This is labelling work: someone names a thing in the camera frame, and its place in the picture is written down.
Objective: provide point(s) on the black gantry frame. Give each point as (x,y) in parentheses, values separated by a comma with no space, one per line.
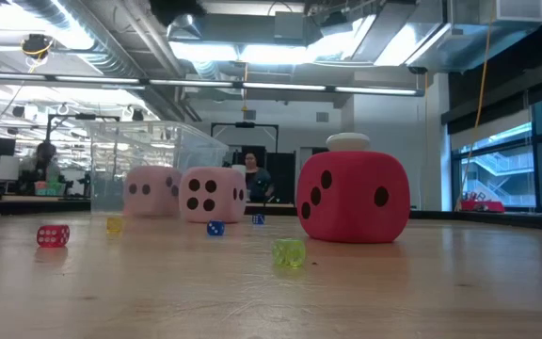
(245,125)
(83,117)

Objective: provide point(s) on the clear plastic bin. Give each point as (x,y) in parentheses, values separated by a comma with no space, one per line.
(158,146)

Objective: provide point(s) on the large red foam die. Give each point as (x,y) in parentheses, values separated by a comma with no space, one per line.
(353,198)

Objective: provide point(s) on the large pink foam die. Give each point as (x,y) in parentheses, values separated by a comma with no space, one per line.
(151,198)
(212,207)

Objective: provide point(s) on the small red die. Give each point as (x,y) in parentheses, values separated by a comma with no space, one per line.
(53,236)

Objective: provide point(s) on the small green die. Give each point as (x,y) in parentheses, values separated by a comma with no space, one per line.
(289,253)

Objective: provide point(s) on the black aluminium table frame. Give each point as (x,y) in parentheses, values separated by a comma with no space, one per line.
(487,220)

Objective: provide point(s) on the black background panel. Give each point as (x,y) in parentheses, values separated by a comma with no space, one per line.
(282,176)

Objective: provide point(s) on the red tray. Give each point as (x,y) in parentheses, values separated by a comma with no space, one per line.
(483,206)

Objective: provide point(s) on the white mushroom lamp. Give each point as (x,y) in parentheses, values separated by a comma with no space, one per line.
(348,142)

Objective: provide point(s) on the black hanging camera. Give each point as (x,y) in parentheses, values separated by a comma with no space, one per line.
(37,45)

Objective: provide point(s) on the small blue die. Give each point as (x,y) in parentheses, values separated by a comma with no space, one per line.
(215,228)
(258,219)

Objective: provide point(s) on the small yellow die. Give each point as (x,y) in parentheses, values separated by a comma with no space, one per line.
(115,225)

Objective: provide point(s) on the person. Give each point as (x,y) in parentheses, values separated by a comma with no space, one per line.
(257,181)
(43,165)

